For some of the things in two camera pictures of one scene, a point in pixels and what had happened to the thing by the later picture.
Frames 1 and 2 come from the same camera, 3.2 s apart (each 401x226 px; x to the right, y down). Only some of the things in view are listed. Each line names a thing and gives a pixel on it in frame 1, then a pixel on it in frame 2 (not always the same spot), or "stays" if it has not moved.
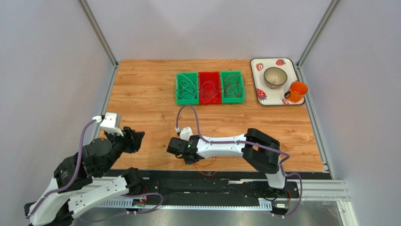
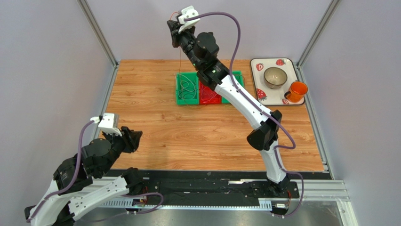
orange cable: [208, 165] to [180, 69]
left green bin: [187, 88] stays
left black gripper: [132, 139] stays
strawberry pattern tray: [265, 96] stays
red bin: [209, 87] stays
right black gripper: [172, 147] to [174, 34]
